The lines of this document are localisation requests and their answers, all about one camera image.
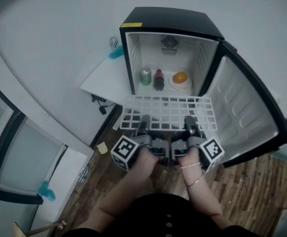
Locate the green drink can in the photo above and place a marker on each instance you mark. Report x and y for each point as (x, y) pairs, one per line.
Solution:
(145, 76)

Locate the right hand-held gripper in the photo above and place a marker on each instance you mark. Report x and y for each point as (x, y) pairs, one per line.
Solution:
(211, 153)

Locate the black power adapter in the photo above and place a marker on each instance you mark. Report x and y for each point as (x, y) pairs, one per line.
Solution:
(102, 110)

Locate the white desk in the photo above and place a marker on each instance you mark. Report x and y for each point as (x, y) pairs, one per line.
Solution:
(104, 83)

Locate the person's right forearm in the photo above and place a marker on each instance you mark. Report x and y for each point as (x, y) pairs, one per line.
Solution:
(202, 199)

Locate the clear cup with teal item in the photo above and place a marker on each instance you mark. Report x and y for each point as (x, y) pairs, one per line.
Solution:
(116, 53)

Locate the red drink can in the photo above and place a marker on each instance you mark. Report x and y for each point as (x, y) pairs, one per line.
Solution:
(62, 225)

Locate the yellow sponge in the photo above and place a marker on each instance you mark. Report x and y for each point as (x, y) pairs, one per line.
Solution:
(101, 148)

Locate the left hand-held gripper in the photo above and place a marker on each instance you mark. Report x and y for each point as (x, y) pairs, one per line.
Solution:
(123, 152)

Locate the clear bottle with blue label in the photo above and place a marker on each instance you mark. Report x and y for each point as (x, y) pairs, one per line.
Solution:
(83, 174)

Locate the white wire fridge shelf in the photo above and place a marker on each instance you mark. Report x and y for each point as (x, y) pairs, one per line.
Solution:
(168, 97)

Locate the black power strip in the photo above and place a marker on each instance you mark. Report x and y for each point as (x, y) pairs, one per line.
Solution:
(99, 98)

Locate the dark soda bottle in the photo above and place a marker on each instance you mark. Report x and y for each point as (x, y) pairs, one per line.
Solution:
(158, 80)

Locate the black mini fridge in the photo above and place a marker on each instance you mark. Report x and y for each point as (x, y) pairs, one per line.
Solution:
(170, 16)

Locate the black framed window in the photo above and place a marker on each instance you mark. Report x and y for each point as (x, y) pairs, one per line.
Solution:
(30, 162)

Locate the person's left forearm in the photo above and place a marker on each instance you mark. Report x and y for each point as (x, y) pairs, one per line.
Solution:
(126, 186)

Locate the person's black clothing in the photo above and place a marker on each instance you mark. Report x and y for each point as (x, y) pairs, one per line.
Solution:
(163, 213)

